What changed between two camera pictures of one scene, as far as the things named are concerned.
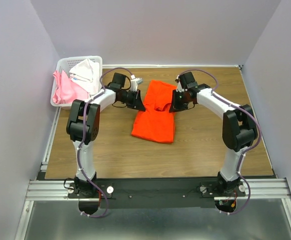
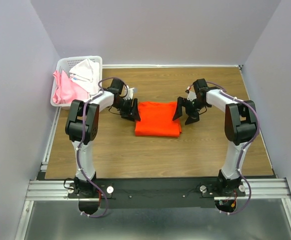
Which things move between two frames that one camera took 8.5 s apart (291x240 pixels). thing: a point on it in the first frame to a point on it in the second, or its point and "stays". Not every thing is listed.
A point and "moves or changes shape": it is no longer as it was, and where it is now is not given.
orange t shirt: [156, 123] moves or changes shape
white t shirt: [87, 74] stays
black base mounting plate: [156, 193] stays
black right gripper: [174, 106] to [192, 117]
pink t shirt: [65, 90] stays
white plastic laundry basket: [66, 64] stays
